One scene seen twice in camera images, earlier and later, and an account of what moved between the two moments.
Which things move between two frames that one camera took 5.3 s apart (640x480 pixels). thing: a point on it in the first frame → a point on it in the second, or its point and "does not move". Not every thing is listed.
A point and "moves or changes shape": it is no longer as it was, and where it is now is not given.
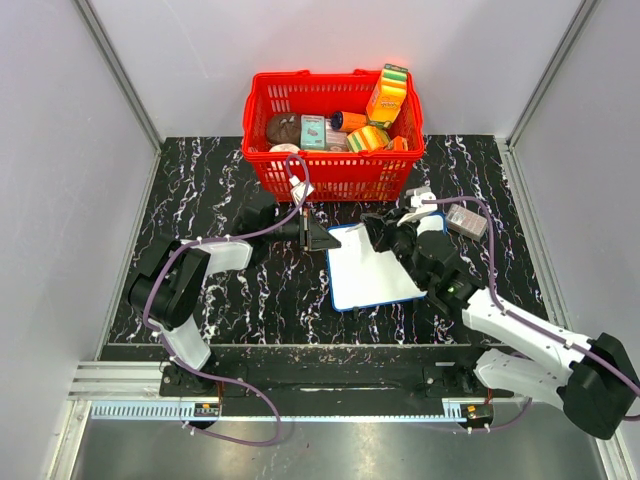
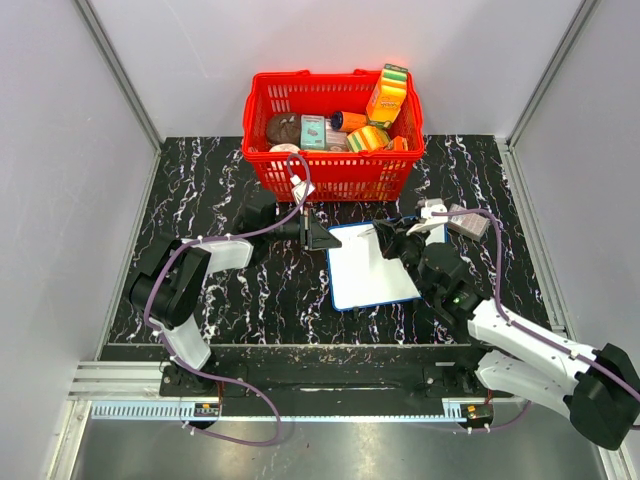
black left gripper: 312,236 does not move
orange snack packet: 398,143 does not move
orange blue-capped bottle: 346,121 does not move
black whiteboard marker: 355,227 moves or changes shape
